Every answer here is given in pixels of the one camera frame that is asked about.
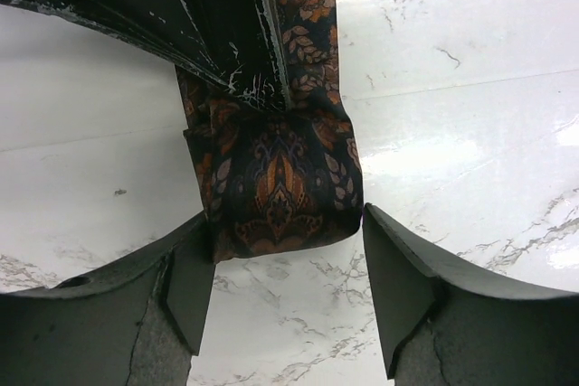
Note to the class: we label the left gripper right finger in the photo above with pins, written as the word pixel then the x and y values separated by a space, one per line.
pixel 445 321

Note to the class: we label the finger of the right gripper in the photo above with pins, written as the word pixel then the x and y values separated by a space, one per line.
pixel 233 44

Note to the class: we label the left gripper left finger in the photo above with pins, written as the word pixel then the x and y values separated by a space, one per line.
pixel 138 320

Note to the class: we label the dark paisley tie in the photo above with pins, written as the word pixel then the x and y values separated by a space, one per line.
pixel 273 182

